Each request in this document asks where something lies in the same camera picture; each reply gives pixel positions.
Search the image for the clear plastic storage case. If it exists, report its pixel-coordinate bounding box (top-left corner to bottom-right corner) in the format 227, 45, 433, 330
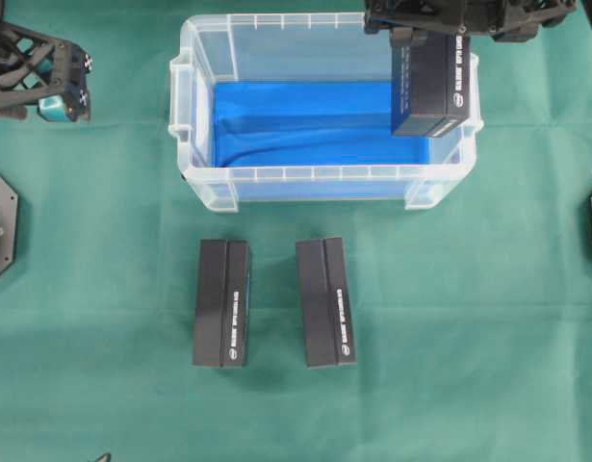
168, 13, 483, 213

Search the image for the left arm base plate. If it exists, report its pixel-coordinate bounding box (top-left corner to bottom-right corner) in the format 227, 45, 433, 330
0, 176, 18, 275

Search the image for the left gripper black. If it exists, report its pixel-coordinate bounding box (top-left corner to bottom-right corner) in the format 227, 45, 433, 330
0, 17, 92, 122

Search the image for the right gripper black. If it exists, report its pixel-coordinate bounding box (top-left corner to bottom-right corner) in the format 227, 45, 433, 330
364, 0, 577, 47

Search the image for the black RealSense box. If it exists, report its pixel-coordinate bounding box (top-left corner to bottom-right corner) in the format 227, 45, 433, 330
193, 240, 251, 369
296, 237, 357, 368
391, 33, 471, 138

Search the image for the blue cloth liner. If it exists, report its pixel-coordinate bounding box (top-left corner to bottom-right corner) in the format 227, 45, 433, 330
212, 81, 430, 167

